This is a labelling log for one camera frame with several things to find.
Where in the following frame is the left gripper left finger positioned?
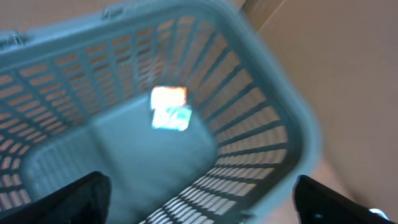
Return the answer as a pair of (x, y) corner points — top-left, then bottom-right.
(1, 171), (111, 224)

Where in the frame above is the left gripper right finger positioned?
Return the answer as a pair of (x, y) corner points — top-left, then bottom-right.
(293, 175), (394, 224)

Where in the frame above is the teal gum packet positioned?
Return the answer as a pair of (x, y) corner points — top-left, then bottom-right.
(152, 107), (192, 131)

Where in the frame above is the grey plastic shopping basket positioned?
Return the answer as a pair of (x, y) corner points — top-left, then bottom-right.
(1, 1), (322, 223)

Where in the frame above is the orange snack packet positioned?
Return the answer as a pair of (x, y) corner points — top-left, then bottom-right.
(150, 86), (187, 110)

